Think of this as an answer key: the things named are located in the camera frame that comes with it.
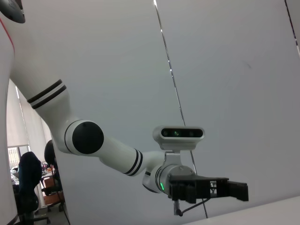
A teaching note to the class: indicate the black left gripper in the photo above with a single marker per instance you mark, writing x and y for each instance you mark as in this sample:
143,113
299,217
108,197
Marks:
187,187

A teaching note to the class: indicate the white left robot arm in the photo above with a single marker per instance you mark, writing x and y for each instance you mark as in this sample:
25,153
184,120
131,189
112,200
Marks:
112,152

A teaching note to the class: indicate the black chair headrest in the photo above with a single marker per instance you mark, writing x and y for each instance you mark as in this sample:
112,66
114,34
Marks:
49,150

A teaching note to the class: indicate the white window blind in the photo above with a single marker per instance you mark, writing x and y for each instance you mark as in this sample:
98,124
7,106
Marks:
25,126

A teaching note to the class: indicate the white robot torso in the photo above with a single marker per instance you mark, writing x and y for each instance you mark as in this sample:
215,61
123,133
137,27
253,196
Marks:
3,152

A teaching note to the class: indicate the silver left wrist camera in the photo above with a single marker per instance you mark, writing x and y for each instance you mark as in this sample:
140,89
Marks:
178,143

